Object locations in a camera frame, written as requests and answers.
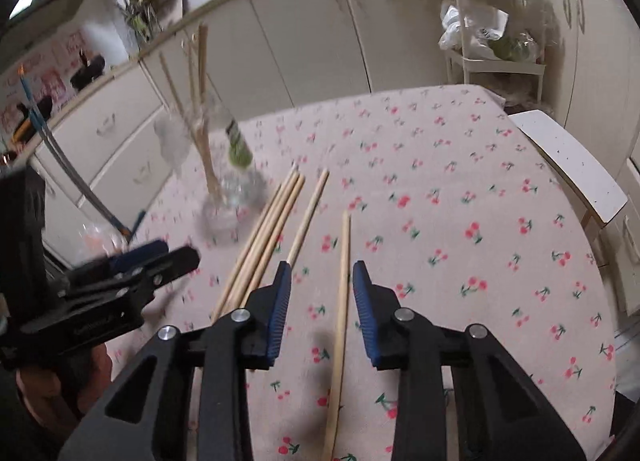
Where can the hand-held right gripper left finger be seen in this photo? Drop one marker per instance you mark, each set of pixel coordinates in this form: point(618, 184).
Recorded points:
point(280, 311)

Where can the utensil and spice rack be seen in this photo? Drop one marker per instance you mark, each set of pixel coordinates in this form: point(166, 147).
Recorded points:
point(150, 1)

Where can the clear plastic bag orange contents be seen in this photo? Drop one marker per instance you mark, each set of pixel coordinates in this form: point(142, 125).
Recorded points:
point(102, 241)

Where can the glass jar with green label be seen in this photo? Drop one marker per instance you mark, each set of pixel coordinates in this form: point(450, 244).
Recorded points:
point(235, 191)

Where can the person's left hand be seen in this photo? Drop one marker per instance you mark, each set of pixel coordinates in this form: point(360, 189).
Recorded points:
point(35, 391)

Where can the white utility cart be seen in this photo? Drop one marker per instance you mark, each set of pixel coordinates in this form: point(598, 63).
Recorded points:
point(500, 68)

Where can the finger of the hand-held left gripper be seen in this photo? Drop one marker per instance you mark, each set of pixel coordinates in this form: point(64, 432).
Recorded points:
point(125, 261)
point(150, 276)

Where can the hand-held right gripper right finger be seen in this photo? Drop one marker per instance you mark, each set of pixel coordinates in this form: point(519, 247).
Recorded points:
point(367, 313)

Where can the white plastic bag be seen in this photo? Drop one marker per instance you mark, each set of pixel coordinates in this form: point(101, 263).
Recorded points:
point(470, 26)

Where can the cream base cabinet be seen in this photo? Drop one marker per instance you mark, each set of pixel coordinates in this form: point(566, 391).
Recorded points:
point(600, 41)
point(310, 41)

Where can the red wall stickers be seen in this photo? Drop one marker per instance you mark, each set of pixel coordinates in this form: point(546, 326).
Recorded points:
point(55, 76)

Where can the bag of green vegetables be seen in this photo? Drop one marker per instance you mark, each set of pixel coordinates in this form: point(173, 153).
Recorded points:
point(515, 46)

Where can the person's left forearm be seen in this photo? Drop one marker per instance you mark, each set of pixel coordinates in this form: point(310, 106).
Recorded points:
point(20, 433)

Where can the cherry print tablecloth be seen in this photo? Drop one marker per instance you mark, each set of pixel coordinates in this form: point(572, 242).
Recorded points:
point(450, 241)

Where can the chopsticks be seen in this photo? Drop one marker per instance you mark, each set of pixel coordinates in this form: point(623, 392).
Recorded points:
point(175, 91)

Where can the black pot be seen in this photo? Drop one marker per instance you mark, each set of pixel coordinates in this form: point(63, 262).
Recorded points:
point(87, 71)

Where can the white stool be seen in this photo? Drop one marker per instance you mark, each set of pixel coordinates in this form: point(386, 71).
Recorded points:
point(565, 161)

